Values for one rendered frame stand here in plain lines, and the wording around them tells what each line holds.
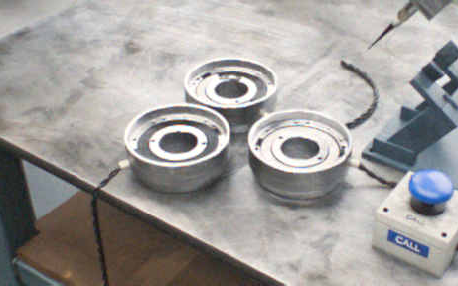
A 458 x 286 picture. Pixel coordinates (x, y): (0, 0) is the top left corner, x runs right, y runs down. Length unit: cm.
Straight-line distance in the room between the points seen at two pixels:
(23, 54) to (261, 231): 44
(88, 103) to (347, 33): 36
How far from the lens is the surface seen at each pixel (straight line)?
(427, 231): 65
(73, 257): 105
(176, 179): 72
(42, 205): 166
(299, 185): 71
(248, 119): 80
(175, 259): 102
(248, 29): 102
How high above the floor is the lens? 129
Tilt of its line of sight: 36 degrees down
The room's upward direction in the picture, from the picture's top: 3 degrees clockwise
